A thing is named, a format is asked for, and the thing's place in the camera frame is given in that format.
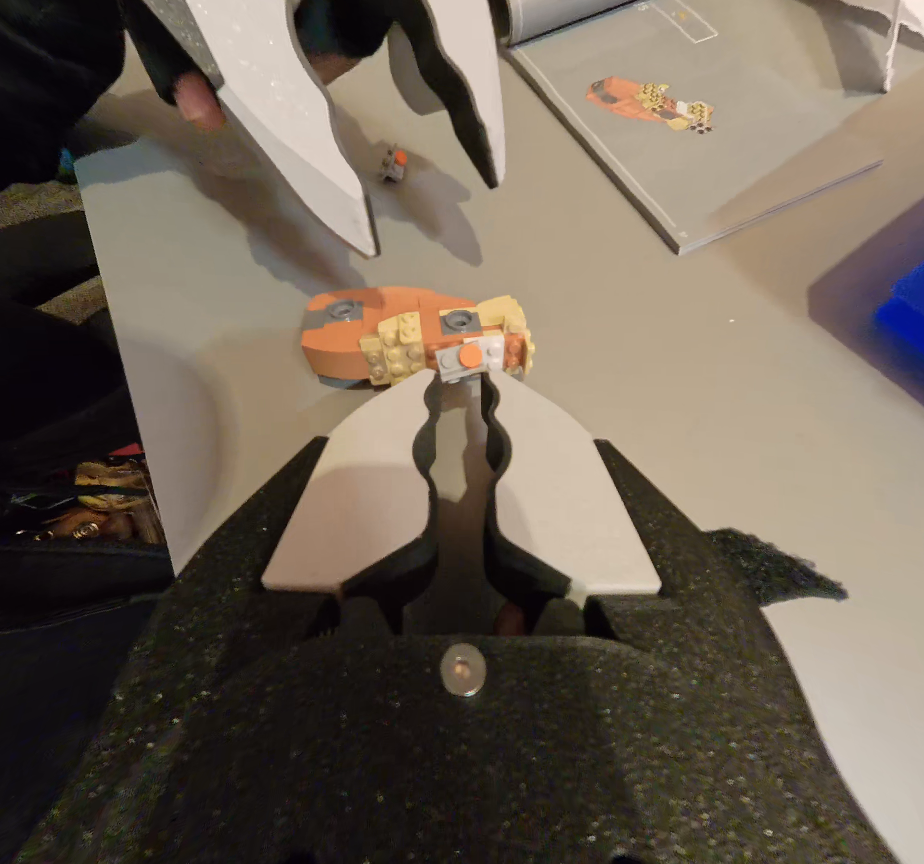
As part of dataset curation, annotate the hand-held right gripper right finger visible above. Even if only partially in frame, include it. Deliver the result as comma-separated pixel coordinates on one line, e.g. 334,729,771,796
481,372,664,599

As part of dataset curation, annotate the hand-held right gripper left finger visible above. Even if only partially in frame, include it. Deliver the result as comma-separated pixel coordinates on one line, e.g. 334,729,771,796
260,373,441,594

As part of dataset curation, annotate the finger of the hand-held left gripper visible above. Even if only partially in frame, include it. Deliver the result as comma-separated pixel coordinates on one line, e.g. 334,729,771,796
154,0,381,259
370,0,508,190

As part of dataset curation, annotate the orange tan brick model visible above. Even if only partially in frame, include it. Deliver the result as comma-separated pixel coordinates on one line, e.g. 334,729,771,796
299,285,537,392

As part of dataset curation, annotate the small pale grey brick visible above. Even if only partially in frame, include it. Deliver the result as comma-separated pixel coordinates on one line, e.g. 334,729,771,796
435,336,506,385

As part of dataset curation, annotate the grey instruction booklet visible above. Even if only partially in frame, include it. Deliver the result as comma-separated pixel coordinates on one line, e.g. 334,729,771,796
484,0,887,256

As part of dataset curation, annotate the person's dark jacket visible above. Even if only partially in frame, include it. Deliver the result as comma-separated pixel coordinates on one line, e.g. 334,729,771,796
0,207,176,829

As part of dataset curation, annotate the blue plastic bin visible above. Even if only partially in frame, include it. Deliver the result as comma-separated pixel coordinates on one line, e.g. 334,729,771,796
873,265,924,376

